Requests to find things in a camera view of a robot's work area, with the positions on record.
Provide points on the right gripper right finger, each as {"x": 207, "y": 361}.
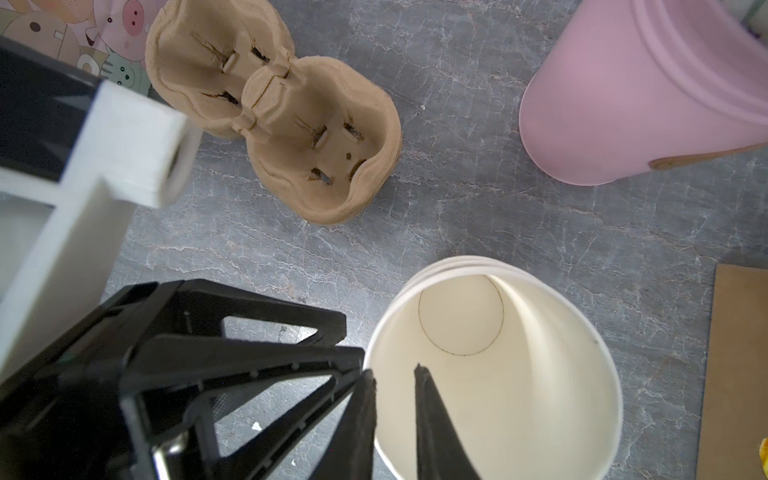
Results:
{"x": 440, "y": 454}

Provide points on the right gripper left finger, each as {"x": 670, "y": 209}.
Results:
{"x": 350, "y": 452}

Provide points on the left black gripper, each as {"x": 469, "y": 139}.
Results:
{"x": 134, "y": 390}

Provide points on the stacked green paper cups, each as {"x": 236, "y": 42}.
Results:
{"x": 529, "y": 385}

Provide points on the brown pulp cup carrier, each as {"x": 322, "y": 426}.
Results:
{"x": 320, "y": 136}

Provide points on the brown cardboard tray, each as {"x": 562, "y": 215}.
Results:
{"x": 733, "y": 433}

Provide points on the white cartoon paper gift bag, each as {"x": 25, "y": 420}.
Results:
{"x": 106, "y": 38}

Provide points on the pink cup holder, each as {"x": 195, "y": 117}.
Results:
{"x": 636, "y": 86}

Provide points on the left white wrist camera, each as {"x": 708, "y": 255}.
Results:
{"x": 78, "y": 156}

